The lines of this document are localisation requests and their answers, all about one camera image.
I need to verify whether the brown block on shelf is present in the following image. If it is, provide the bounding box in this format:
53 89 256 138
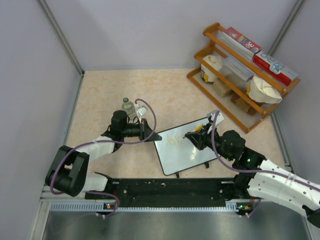
230 93 257 116

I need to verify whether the white cup paper cover right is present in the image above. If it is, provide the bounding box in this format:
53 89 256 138
246 75 283 104

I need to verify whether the red white foil box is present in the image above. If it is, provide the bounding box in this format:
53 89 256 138
221 27 262 61

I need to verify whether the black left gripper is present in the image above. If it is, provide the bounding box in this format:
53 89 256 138
121 118 161 143

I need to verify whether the white whiteboard black frame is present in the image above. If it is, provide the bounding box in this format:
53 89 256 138
154 117 217 176

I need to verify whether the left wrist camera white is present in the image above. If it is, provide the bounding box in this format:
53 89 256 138
134 103 148 119

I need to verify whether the tan sponge block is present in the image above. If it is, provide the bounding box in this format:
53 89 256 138
212 78 233 98

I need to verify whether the white cup paper cover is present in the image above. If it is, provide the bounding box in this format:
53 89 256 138
200 54 224 85
246 75 283 104

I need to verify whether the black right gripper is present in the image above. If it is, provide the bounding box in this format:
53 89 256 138
186 122 234 162

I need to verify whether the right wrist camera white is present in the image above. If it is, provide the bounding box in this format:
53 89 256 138
207 110 224 133

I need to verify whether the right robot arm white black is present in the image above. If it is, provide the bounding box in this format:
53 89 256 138
184 124 320 227

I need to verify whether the grey white box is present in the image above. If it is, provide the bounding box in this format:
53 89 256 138
220 56 254 83

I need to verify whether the red white wrap box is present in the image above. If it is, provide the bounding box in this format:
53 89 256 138
252 51 299 86

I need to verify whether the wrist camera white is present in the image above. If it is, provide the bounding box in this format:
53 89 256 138
134 103 148 119
207 110 224 133

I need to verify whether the orange wooden shelf rack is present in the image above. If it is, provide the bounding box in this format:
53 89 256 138
187 23 300 133

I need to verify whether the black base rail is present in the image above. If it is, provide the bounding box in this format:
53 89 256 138
84 178 251 208

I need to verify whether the clear glass bottle green cap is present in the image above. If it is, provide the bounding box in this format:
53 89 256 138
121 97 136 120

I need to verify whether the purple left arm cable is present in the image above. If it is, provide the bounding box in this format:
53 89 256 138
49 99 157 216

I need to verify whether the yellow capped white marker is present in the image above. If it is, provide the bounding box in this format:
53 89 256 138
183 124 204 138

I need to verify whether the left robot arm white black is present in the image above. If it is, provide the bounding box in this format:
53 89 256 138
45 110 162 199

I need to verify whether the white cup paper cover left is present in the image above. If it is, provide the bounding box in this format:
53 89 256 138
200 54 224 85

